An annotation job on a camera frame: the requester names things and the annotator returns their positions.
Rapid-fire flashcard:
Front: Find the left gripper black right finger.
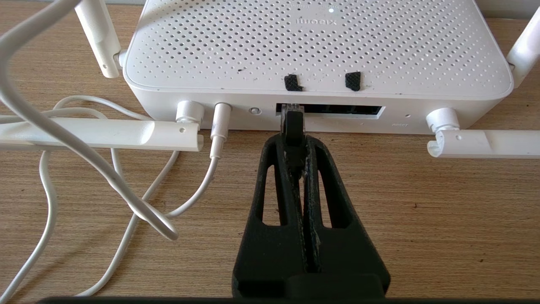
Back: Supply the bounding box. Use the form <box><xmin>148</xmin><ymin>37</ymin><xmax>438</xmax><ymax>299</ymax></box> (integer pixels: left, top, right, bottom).
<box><xmin>302</xmin><ymin>136</ymin><xmax>392</xmax><ymax>297</ymax></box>

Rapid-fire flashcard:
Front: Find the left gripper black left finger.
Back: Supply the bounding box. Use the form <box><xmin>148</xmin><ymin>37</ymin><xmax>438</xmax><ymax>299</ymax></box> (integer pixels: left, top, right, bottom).
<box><xmin>232</xmin><ymin>134</ymin><xmax>306</xmax><ymax>297</ymax></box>

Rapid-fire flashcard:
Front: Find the black ethernet cable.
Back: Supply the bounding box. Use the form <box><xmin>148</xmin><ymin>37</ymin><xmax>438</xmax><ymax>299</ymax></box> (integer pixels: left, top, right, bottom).
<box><xmin>280</xmin><ymin>104</ymin><xmax>306</xmax><ymax>170</ymax></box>

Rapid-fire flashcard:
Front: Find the thin white adapter cable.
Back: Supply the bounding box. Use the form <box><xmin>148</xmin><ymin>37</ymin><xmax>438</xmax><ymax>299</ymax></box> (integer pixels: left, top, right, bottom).
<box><xmin>0</xmin><ymin>0</ymin><xmax>233</xmax><ymax>302</ymax></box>

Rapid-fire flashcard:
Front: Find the white router with antennas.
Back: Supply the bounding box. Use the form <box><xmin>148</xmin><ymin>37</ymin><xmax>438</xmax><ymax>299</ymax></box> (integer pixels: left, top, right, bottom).
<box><xmin>0</xmin><ymin>0</ymin><xmax>540</xmax><ymax>159</ymax></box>

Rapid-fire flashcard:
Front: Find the small black tape piece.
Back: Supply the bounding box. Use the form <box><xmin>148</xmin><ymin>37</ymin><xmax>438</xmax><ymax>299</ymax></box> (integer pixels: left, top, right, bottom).
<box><xmin>284</xmin><ymin>74</ymin><xmax>304</xmax><ymax>92</ymax></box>
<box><xmin>345</xmin><ymin>71</ymin><xmax>362</xmax><ymax>92</ymax></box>

